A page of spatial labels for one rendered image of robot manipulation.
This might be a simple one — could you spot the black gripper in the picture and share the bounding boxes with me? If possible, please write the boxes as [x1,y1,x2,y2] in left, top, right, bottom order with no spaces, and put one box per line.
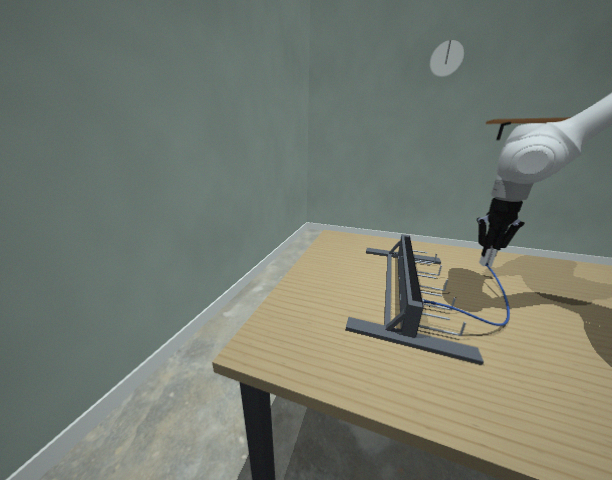
[477,198,525,267]

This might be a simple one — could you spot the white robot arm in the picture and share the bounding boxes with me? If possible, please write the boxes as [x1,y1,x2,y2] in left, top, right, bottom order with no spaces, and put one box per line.
[491,93,612,202]

